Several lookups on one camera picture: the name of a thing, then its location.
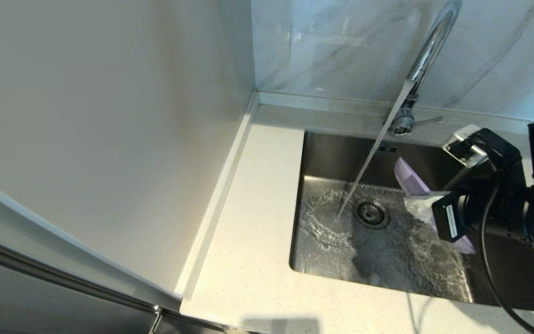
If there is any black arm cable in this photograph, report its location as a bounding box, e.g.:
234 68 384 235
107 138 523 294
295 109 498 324
479 172 534 334

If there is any white tall cabinet side panel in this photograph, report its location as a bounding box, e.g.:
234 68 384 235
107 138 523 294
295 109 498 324
0 0 256 312

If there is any round metal drain strainer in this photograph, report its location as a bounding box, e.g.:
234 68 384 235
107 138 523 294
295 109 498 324
353 198 390 231

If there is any stainless steel sink basin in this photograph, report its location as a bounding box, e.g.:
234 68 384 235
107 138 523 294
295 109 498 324
289 129 534 312

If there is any clear running water stream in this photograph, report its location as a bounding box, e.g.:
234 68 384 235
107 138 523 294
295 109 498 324
337 80 415 218

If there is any chrome gooseneck faucet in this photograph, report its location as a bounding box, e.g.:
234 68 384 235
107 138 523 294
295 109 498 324
384 0 462 137

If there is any stainless steel appliance door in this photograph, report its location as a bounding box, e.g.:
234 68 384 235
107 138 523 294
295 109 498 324
0 232 230 334

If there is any lilac purple plate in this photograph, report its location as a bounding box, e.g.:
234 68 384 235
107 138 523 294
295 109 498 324
394 157 476 255

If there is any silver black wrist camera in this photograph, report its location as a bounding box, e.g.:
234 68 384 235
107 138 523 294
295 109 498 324
442 124 490 168

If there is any chrome faucet lever handle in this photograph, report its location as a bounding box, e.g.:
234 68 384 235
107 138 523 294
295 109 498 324
411 116 444 128

